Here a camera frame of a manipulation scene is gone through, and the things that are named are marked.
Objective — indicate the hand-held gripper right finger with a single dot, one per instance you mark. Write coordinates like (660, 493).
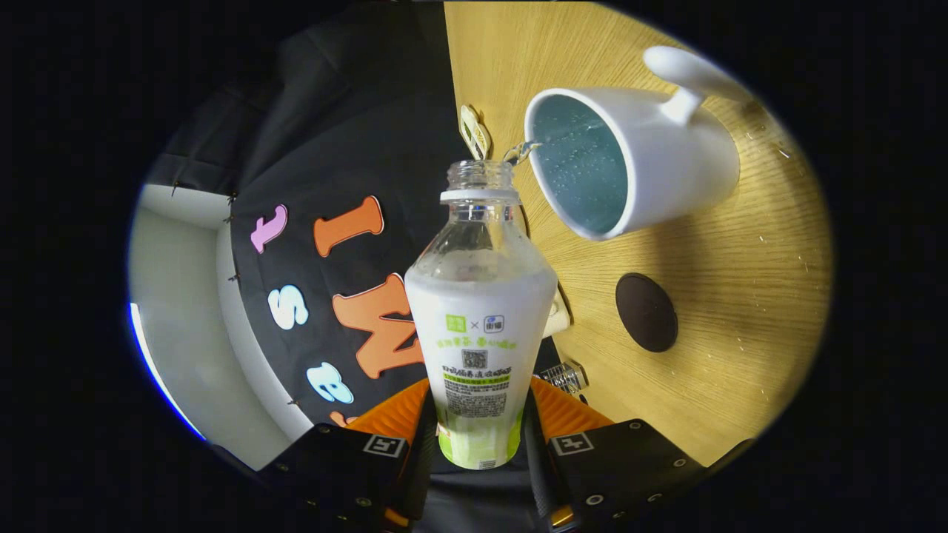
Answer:
(538, 459)

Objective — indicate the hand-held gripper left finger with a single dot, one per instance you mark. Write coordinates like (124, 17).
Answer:
(422, 459)

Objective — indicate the clear bottle with white label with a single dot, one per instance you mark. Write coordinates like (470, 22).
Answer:
(478, 326)

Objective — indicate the dark brown round coaster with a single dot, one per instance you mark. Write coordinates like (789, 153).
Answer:
(646, 312)

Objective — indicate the wooden table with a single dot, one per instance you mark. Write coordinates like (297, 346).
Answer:
(726, 296)

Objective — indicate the white divided dish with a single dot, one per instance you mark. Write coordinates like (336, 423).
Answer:
(474, 132)

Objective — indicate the black backdrop cloth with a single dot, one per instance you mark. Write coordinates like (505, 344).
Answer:
(355, 126)

